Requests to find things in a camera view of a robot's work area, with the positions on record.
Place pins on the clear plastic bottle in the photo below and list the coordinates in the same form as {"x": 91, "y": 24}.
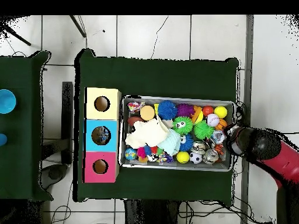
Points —
{"x": 101, "y": 135}
{"x": 217, "y": 137}

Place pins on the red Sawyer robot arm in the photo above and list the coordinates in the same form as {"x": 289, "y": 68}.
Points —
{"x": 266, "y": 147}

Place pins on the clear mesh bin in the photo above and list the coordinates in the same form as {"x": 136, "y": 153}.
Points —
{"x": 140, "y": 164}

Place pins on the wooden box with three holes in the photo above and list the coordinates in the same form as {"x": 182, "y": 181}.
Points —
{"x": 110, "y": 126}

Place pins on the white baseball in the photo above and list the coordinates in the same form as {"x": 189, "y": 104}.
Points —
{"x": 213, "y": 120}

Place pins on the yellow ball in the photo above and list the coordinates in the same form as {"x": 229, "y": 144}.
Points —
{"x": 182, "y": 157}
{"x": 221, "y": 112}

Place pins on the green spiky ball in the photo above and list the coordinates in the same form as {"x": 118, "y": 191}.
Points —
{"x": 203, "y": 129}

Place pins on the green fuzzy ball with eyes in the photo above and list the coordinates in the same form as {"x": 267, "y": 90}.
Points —
{"x": 182, "y": 125}

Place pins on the purple spiky ball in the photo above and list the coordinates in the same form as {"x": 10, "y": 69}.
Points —
{"x": 185, "y": 110}

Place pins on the mint green knitted cloth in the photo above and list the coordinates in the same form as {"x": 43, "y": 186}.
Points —
{"x": 170, "y": 142}

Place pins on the blue spiky ball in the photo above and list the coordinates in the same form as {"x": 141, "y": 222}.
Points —
{"x": 167, "y": 110}

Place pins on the pale yellow knitted cloth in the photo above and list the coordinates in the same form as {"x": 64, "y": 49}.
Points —
{"x": 145, "y": 133}

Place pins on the orange round disc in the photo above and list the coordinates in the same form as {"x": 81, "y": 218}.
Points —
{"x": 147, "y": 112}

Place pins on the dark grey stand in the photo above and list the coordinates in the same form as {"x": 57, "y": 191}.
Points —
{"x": 67, "y": 121}

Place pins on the black stand leg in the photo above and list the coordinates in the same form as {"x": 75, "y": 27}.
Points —
{"x": 78, "y": 26}
{"x": 16, "y": 36}

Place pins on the dark green side table cloth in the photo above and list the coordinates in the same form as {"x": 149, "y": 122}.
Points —
{"x": 23, "y": 163}

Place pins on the small blue cup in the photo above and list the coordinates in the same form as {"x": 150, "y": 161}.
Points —
{"x": 2, "y": 139}

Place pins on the blue round bowl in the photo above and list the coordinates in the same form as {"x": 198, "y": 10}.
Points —
{"x": 5, "y": 101}

